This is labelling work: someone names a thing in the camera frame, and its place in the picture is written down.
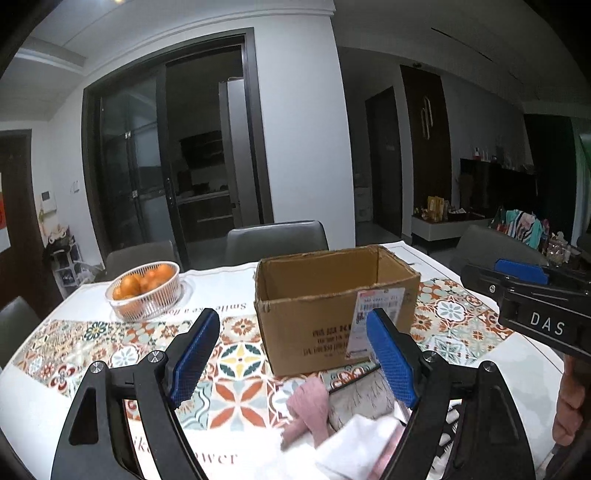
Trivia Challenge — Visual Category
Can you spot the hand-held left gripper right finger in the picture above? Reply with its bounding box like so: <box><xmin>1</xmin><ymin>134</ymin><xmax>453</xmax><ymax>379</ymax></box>
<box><xmin>366</xmin><ymin>307</ymin><xmax>554</xmax><ymax>480</ymax></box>

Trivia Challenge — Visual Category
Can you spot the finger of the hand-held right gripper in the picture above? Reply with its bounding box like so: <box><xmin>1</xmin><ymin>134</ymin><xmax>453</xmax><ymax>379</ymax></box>
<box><xmin>461</xmin><ymin>264</ymin><xmax>551</xmax><ymax>304</ymax></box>
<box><xmin>495</xmin><ymin>258</ymin><xmax>591</xmax><ymax>285</ymax></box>

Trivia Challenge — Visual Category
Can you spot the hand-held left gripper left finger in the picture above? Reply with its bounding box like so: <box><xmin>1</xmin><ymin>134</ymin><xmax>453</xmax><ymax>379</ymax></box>
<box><xmin>50</xmin><ymin>307</ymin><xmax>221</xmax><ymax>480</ymax></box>

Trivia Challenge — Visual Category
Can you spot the white branch-print cloth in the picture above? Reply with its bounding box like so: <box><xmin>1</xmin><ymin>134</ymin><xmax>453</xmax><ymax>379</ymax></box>
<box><xmin>327</xmin><ymin>367</ymin><xmax>408</xmax><ymax>432</ymax></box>

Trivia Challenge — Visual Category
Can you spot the brown cardboard box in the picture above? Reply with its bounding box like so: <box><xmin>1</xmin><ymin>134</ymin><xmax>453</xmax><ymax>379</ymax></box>
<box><xmin>254</xmin><ymin>244</ymin><xmax>422</xmax><ymax>377</ymax></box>

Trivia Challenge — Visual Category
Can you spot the pink fluffy towel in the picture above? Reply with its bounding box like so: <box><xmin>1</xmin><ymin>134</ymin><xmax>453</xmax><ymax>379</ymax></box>
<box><xmin>283</xmin><ymin>377</ymin><xmax>332</xmax><ymax>452</ymax></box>

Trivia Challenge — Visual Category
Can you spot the person's right hand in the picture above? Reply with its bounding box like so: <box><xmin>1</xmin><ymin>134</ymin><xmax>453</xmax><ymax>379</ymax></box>
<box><xmin>553</xmin><ymin>355</ymin><xmax>591</xmax><ymax>444</ymax></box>

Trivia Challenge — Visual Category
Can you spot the grey dining chair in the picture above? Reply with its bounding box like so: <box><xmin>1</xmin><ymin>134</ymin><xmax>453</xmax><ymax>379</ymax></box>
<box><xmin>0</xmin><ymin>295</ymin><xmax>42</xmax><ymax>370</ymax></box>
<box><xmin>225</xmin><ymin>220</ymin><xmax>329</xmax><ymax>267</ymax></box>
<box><xmin>455</xmin><ymin>224</ymin><xmax>550</xmax><ymax>282</ymax></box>
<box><xmin>104</xmin><ymin>240</ymin><xmax>181</xmax><ymax>282</ymax></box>

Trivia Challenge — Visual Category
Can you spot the golden gift basket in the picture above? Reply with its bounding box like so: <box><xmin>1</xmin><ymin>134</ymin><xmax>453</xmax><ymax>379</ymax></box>
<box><xmin>545</xmin><ymin>231</ymin><xmax>579</xmax><ymax>267</ymax></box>

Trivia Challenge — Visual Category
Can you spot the colourful striped bag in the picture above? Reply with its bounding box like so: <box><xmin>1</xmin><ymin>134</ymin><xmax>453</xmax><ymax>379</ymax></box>
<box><xmin>492</xmin><ymin>209</ymin><xmax>546</xmax><ymax>252</ymax></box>

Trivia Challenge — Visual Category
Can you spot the tile-pattern printed tablecloth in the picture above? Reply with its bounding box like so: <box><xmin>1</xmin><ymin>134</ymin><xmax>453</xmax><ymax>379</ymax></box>
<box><xmin>0</xmin><ymin>242</ymin><xmax>578</xmax><ymax>480</ymax></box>

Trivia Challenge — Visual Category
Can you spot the low white bench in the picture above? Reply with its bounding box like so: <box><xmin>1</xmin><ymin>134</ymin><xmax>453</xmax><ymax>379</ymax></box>
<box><xmin>411</xmin><ymin>211</ymin><xmax>496</xmax><ymax>254</ymax></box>

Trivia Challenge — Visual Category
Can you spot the yellow box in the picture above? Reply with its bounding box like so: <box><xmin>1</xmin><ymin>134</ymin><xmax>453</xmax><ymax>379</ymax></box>
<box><xmin>427</xmin><ymin>196</ymin><xmax>450</xmax><ymax>223</ymax></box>

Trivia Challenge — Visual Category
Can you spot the dark sideboard cabinet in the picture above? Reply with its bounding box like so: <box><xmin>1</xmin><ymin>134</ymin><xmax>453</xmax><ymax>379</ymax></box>
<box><xmin>459</xmin><ymin>157</ymin><xmax>542</xmax><ymax>219</ymax></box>

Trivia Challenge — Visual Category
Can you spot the plain white cloth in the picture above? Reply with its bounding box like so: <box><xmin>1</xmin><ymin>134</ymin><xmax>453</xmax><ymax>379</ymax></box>
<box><xmin>315</xmin><ymin>413</ymin><xmax>407</xmax><ymax>480</ymax></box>

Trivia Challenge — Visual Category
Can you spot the black white striped cloth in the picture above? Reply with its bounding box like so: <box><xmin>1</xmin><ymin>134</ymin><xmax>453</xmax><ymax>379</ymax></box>
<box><xmin>436</xmin><ymin>399</ymin><xmax>469</xmax><ymax>467</ymax></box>

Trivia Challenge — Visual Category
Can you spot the pile of oranges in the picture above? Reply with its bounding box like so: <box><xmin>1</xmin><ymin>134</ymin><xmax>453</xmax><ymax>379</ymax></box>
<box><xmin>112</xmin><ymin>263</ymin><xmax>177</xmax><ymax>301</ymax></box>

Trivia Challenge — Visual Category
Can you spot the white curtain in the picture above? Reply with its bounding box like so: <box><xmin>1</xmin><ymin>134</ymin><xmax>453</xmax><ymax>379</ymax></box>
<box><xmin>571</xmin><ymin>117</ymin><xmax>591</xmax><ymax>234</ymax></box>

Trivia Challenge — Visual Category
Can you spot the tall wooden cabinet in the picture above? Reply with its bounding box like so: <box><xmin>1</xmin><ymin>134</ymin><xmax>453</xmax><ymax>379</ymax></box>
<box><xmin>399</xmin><ymin>65</ymin><xmax>453</xmax><ymax>217</ymax></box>

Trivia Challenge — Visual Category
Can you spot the kitchen cabinet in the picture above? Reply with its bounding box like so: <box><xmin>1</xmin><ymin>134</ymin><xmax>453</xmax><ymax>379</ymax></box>
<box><xmin>178</xmin><ymin>189</ymin><xmax>232</xmax><ymax>243</ymax></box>

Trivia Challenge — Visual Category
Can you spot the dark interior door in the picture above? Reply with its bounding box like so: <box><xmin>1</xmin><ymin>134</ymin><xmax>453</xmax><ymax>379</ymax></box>
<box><xmin>365</xmin><ymin>87</ymin><xmax>403</xmax><ymax>238</ymax></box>

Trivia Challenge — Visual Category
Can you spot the cluttered shoe rack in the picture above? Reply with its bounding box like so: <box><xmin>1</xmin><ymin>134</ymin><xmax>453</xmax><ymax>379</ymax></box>
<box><xmin>43</xmin><ymin>225</ymin><xmax>103</xmax><ymax>301</ymax></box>

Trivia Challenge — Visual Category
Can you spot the dark framed sliding glass door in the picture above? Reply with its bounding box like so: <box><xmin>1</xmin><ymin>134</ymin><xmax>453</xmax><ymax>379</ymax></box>
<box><xmin>82</xmin><ymin>28</ymin><xmax>274</xmax><ymax>274</ymax></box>

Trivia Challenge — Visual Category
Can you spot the black range hood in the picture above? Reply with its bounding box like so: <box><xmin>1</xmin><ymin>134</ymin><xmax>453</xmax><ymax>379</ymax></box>
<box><xmin>179</xmin><ymin>130</ymin><xmax>225</xmax><ymax>169</ymax></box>

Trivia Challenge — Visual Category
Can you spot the silver refrigerator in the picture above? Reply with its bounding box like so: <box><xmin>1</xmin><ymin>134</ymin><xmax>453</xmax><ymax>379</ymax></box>
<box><xmin>219</xmin><ymin>76</ymin><xmax>262</xmax><ymax>227</ymax></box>

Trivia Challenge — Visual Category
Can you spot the brown wooden door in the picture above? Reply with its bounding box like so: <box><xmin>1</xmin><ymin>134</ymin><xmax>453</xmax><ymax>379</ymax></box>
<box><xmin>0</xmin><ymin>129</ymin><xmax>45</xmax><ymax>271</ymax></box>

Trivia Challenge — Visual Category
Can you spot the white wire basket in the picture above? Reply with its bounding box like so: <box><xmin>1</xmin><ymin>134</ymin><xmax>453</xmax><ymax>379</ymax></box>
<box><xmin>105</xmin><ymin>261</ymin><xmax>182</xmax><ymax>322</ymax></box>

